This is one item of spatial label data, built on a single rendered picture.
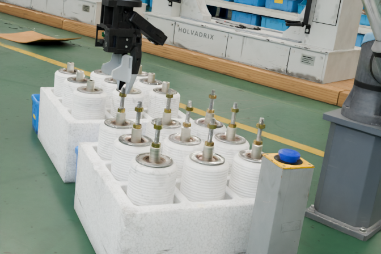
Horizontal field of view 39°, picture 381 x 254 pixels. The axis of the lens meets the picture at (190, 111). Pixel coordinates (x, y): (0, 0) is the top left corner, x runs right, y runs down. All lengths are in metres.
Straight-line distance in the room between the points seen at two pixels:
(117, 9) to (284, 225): 0.57
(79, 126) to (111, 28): 0.40
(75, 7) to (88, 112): 2.99
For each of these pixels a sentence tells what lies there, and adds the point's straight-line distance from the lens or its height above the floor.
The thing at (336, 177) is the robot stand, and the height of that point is 0.14.
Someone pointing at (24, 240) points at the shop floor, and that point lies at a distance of 1.29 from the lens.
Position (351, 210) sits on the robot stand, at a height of 0.06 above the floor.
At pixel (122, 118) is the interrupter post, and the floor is 0.27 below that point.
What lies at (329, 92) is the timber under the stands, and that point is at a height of 0.06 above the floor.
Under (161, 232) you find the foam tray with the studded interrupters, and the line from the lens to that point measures 1.07.
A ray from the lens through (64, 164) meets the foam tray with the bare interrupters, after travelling 1.56.
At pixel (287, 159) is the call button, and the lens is 0.99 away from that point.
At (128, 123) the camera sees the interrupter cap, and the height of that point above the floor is 0.25.
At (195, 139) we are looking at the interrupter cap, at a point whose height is 0.25.
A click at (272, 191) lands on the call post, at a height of 0.26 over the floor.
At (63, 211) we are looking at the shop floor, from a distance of 1.42.
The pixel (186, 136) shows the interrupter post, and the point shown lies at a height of 0.26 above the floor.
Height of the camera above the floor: 0.64
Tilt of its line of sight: 15 degrees down
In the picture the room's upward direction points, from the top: 8 degrees clockwise
